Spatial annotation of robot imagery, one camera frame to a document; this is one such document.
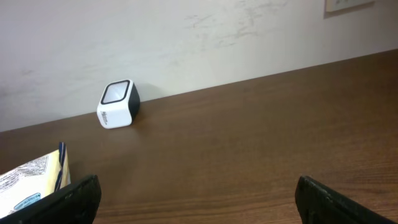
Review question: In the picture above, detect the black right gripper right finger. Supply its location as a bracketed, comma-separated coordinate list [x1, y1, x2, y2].
[295, 175, 395, 224]

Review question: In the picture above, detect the white barcode scanner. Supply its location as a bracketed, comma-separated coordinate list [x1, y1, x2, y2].
[96, 80, 141, 129]

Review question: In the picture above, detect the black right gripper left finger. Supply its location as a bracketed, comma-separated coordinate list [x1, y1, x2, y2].
[1, 175, 101, 224]

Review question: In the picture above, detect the cream snack bag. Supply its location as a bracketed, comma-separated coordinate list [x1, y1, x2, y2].
[1, 142, 71, 218]

